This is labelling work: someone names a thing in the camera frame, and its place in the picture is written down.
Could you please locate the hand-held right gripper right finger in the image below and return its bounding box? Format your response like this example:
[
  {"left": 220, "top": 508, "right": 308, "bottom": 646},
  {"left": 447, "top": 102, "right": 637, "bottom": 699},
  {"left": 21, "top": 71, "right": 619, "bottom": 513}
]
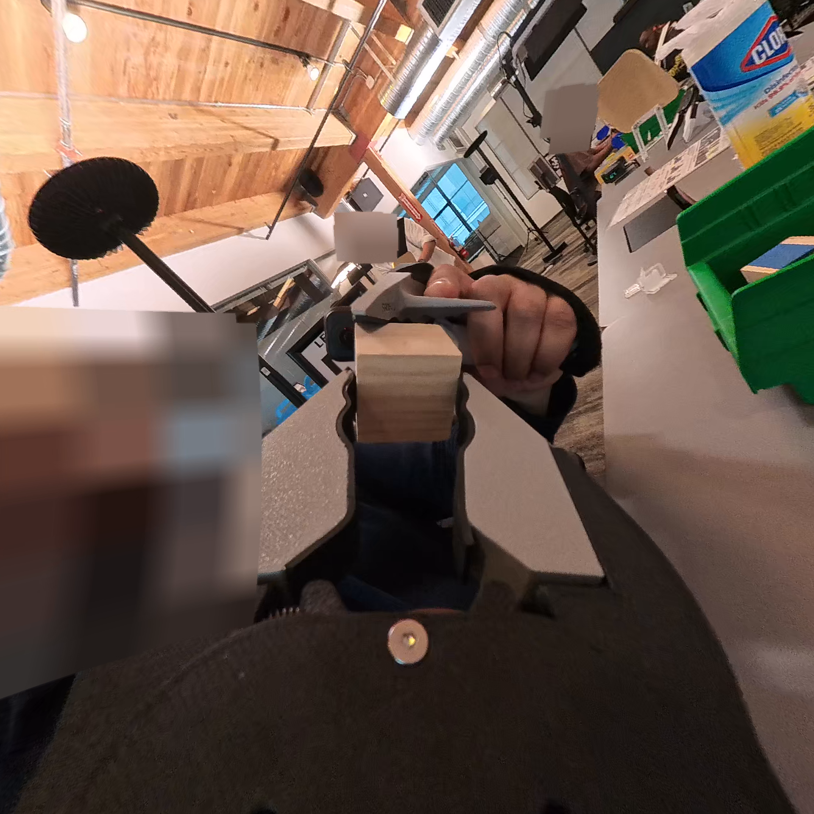
[{"left": 453, "top": 374, "right": 605, "bottom": 605}]

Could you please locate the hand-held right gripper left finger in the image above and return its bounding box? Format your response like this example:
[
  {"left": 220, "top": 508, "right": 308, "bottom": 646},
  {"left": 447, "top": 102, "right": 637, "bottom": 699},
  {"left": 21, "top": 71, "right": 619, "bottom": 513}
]
[{"left": 259, "top": 372, "right": 356, "bottom": 581}]

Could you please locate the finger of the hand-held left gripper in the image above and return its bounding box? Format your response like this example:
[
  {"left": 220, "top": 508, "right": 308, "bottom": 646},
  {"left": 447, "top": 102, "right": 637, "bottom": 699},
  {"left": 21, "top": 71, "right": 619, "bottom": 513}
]
[{"left": 352, "top": 273, "right": 427, "bottom": 323}]

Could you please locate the blue striped wooden cube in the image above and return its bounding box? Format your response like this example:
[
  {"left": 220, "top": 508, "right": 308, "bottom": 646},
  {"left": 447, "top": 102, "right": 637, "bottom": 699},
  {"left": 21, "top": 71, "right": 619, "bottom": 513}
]
[
  {"left": 354, "top": 322, "right": 463, "bottom": 444},
  {"left": 739, "top": 235, "right": 814, "bottom": 285}
]

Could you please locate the green plastic bin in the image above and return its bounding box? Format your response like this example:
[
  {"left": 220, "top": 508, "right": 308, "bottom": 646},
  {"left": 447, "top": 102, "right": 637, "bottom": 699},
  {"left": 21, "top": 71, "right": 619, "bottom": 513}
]
[{"left": 676, "top": 127, "right": 814, "bottom": 406}]

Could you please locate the person's left hand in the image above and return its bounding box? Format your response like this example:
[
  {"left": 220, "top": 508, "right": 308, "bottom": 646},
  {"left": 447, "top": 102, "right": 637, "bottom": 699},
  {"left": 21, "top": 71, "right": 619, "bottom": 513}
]
[{"left": 423, "top": 263, "right": 578, "bottom": 399}]

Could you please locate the framed black white tag board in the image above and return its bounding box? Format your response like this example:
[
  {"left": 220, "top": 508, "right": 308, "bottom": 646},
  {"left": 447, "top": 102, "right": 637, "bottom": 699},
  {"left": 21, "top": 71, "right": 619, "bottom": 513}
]
[{"left": 257, "top": 321, "right": 349, "bottom": 408}]

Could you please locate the blue plastic container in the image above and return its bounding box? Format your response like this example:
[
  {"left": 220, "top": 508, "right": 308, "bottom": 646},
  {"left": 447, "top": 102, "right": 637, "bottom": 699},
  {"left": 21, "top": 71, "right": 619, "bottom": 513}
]
[{"left": 272, "top": 374, "right": 322, "bottom": 422}]

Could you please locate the large paned window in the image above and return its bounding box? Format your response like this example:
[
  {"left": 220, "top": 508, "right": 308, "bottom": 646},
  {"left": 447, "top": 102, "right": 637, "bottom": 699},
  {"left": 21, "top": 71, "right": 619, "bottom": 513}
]
[{"left": 410, "top": 162, "right": 491, "bottom": 245}]

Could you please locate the black tripod stand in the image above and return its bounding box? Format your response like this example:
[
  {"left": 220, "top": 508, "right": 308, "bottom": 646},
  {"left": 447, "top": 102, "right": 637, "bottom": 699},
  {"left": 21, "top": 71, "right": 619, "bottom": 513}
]
[{"left": 463, "top": 129, "right": 570, "bottom": 263}]

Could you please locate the clear plastic piece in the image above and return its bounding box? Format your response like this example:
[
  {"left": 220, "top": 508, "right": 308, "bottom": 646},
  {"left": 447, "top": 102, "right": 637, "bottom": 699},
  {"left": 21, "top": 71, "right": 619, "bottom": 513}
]
[{"left": 623, "top": 262, "right": 679, "bottom": 300}]

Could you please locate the printed paper sheet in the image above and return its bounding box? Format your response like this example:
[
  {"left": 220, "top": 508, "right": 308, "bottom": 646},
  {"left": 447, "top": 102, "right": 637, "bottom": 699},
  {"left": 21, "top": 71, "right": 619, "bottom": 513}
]
[{"left": 607, "top": 124, "right": 732, "bottom": 229}]

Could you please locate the black round disc stand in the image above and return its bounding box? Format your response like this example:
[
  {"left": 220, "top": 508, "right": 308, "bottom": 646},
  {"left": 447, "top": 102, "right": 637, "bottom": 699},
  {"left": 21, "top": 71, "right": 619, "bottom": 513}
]
[{"left": 28, "top": 156, "right": 217, "bottom": 314}]

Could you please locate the green white box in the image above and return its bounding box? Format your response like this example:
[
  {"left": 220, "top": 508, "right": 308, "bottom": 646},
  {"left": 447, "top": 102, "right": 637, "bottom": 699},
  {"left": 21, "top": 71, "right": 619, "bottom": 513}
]
[{"left": 626, "top": 102, "right": 672, "bottom": 153}]

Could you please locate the black hanging monitor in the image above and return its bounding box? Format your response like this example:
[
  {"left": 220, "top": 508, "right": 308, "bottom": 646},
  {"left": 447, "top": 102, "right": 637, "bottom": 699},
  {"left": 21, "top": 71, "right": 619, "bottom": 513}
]
[{"left": 521, "top": 0, "right": 589, "bottom": 81}]

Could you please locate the beige rounded board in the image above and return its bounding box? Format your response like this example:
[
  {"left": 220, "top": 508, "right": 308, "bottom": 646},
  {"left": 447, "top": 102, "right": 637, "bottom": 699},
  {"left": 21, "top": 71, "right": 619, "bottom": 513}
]
[{"left": 597, "top": 49, "right": 683, "bottom": 134}]

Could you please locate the large dark display panel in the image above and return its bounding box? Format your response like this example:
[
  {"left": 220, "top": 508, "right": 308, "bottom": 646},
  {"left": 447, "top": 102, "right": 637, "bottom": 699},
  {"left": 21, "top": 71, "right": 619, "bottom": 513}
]
[{"left": 588, "top": 0, "right": 707, "bottom": 59}]

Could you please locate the white disinfecting wipes canister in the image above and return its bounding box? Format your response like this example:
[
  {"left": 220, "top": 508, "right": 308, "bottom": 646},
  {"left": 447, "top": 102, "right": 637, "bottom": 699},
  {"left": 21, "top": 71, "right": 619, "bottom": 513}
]
[{"left": 668, "top": 0, "right": 814, "bottom": 169}]

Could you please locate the silver ventilation duct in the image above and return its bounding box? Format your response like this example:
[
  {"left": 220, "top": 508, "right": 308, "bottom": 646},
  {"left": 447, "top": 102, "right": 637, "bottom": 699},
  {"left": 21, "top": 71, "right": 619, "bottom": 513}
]
[
  {"left": 378, "top": 0, "right": 474, "bottom": 120},
  {"left": 410, "top": 0, "right": 549, "bottom": 150}
]

